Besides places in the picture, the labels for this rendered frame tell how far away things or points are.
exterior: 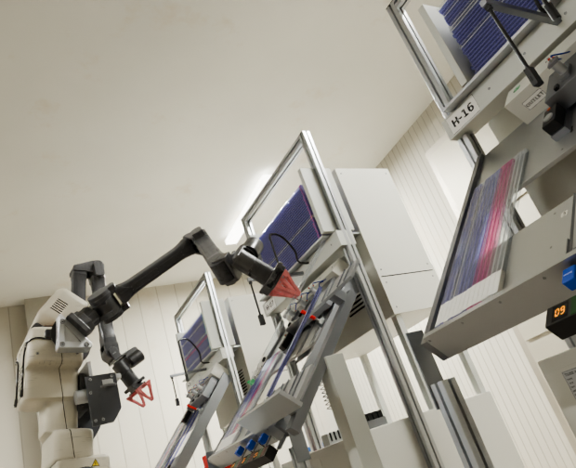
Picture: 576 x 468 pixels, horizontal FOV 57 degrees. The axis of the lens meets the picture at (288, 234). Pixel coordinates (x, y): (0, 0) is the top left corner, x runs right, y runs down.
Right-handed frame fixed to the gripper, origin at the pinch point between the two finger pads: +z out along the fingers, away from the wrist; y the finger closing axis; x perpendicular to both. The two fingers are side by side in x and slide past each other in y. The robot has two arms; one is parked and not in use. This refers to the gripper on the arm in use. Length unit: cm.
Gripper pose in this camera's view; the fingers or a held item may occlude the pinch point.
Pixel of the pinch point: (296, 293)
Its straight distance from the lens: 149.6
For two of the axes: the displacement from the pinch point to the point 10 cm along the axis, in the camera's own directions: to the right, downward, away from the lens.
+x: -3.9, 6.9, -6.1
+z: 8.5, 5.3, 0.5
